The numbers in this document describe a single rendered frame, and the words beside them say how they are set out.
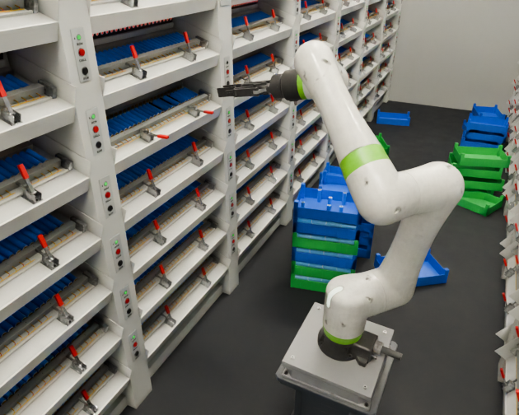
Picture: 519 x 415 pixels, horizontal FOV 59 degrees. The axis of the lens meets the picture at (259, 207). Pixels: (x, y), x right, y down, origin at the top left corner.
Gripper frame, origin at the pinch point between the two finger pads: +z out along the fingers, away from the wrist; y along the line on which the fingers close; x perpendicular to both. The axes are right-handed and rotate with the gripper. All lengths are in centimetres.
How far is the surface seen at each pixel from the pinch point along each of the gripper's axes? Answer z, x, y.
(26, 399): 31, -62, -84
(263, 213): 35, -80, 66
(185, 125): 15.2, -8.9, -7.7
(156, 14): 9.0, 26.5, -16.5
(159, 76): 11.6, 9.5, -19.2
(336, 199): -11, -67, 58
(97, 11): 9.2, 29.6, -38.6
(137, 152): 15.1, -9.3, -33.4
